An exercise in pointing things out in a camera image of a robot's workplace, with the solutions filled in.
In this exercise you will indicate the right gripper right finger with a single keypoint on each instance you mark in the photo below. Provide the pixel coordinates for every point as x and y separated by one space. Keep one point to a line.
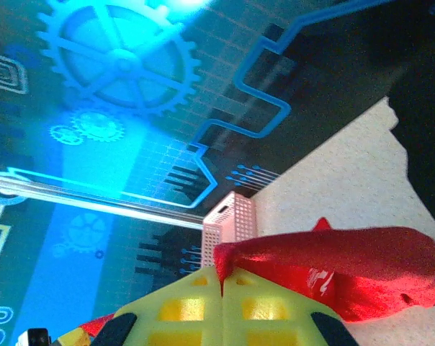
235 299

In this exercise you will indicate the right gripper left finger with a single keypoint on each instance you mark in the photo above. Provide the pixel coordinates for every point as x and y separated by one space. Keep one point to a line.
210 299

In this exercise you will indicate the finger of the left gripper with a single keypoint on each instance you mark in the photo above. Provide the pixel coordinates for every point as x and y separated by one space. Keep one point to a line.
75 339

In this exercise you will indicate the pink plastic basket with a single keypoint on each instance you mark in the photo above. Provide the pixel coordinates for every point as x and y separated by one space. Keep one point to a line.
228 223

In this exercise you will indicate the red t-shirt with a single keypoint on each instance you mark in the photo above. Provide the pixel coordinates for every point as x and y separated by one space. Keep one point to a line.
347 259

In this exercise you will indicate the black folded t-shirt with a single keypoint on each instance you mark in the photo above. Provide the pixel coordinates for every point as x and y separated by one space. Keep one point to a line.
430 144

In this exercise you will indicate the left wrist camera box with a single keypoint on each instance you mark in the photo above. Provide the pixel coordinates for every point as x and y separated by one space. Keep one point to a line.
34 338

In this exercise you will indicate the aluminium corner post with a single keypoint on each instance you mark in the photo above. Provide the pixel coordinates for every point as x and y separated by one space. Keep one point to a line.
95 200

